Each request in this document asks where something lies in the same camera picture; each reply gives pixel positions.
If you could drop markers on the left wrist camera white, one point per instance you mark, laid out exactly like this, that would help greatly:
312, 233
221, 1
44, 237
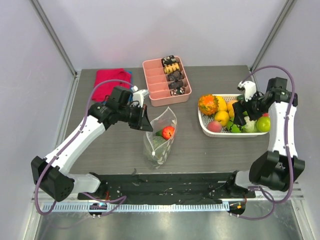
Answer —
138, 96

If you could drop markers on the red folded shirt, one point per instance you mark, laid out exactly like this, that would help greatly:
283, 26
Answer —
110, 82

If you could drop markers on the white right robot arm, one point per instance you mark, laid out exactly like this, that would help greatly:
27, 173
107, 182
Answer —
279, 166

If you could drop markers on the white slotted cable duct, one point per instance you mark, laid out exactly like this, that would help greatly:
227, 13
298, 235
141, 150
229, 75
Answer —
95, 207

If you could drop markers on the blue folded shirt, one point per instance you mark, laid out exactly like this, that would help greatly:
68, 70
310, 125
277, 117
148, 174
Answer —
130, 75

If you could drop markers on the clear polka dot zip bag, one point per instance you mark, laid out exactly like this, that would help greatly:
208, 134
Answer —
167, 118

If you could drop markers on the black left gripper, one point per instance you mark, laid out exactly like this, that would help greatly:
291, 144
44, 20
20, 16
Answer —
143, 117

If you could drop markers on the green cucumber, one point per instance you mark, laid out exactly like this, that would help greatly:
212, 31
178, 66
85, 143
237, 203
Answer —
240, 97

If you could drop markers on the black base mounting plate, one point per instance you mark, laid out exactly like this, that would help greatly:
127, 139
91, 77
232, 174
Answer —
171, 188

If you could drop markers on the white perforated fruit basket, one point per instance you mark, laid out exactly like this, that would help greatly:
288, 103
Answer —
204, 120

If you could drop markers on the pale green cabbage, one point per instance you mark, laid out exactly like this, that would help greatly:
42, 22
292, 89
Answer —
250, 126

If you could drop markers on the dark sushi roll lower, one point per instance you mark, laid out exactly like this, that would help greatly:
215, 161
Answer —
176, 84

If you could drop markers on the yellow patterned sushi roll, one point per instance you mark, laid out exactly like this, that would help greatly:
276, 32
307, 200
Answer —
170, 68

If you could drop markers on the pink divided tray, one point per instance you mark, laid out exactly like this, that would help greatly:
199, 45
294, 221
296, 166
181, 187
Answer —
157, 84

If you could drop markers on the dark patterned sushi roll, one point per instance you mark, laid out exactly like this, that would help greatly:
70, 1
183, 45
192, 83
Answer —
168, 60

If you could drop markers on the green netted melon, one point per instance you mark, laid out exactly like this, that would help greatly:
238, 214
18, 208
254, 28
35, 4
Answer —
156, 142

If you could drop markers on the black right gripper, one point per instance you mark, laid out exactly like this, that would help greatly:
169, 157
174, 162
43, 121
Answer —
244, 113

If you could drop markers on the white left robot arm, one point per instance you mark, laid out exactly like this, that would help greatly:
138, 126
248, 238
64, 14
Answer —
51, 174

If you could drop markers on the dark sushi roll middle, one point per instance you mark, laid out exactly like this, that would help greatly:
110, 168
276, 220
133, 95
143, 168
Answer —
175, 76

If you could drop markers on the red apple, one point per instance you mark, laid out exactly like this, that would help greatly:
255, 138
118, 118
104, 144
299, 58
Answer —
167, 132

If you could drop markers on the lime green apple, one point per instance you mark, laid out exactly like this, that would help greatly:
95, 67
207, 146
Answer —
263, 124

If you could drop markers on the green bell pepper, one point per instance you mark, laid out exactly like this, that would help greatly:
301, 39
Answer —
234, 128

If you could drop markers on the pink peach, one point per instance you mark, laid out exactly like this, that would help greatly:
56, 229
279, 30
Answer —
214, 126

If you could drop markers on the orange spiky fruit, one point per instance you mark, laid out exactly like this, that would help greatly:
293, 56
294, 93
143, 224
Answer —
208, 104

